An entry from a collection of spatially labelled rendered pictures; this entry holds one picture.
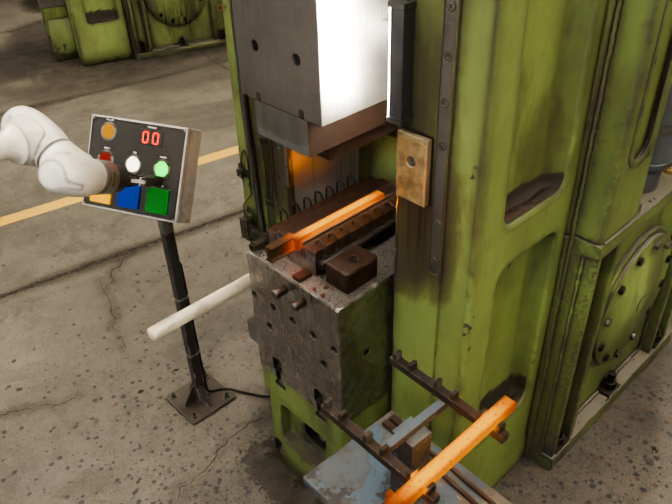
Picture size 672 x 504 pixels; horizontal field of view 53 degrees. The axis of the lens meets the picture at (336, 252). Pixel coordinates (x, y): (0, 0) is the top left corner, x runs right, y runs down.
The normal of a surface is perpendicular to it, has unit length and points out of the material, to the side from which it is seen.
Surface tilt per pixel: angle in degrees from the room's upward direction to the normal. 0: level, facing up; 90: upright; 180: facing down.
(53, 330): 0
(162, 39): 90
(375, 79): 90
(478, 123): 90
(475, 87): 90
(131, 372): 0
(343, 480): 0
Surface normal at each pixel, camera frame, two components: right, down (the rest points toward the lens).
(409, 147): -0.72, 0.41
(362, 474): -0.03, -0.82
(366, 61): 0.69, 0.40
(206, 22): 0.45, 0.50
